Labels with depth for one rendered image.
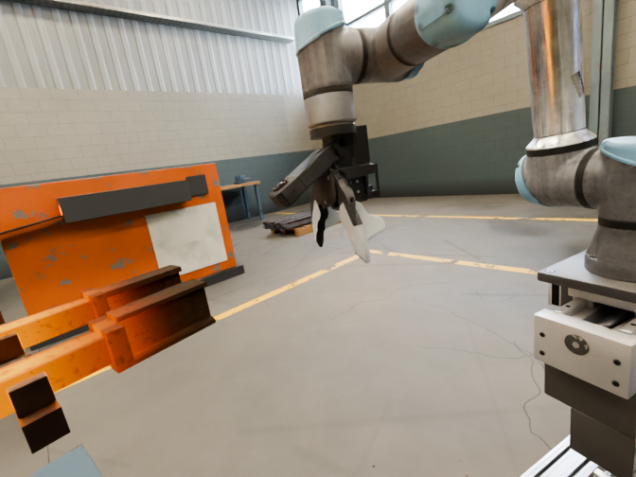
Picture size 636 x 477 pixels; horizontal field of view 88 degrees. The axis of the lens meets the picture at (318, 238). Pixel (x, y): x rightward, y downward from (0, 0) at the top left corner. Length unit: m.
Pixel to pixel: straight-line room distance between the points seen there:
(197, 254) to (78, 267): 1.01
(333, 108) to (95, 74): 7.48
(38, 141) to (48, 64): 1.32
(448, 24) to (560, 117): 0.42
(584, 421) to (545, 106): 0.58
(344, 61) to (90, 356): 0.44
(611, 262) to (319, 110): 0.56
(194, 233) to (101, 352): 3.31
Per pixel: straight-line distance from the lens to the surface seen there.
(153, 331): 0.33
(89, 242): 3.40
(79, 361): 0.31
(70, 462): 0.70
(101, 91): 7.81
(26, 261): 3.39
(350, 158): 0.52
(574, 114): 0.81
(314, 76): 0.51
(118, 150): 7.63
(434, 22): 0.44
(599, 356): 0.68
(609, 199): 0.75
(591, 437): 0.82
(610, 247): 0.76
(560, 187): 0.79
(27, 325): 0.42
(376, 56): 0.54
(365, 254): 0.47
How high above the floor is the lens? 1.08
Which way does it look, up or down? 13 degrees down
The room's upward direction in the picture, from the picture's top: 9 degrees counter-clockwise
